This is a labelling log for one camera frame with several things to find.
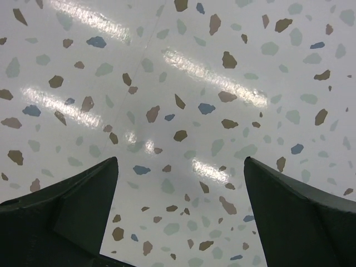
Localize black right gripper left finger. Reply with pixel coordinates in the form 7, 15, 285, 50
1, 157, 118, 267

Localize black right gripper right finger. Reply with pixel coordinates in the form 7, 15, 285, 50
244, 157, 355, 266

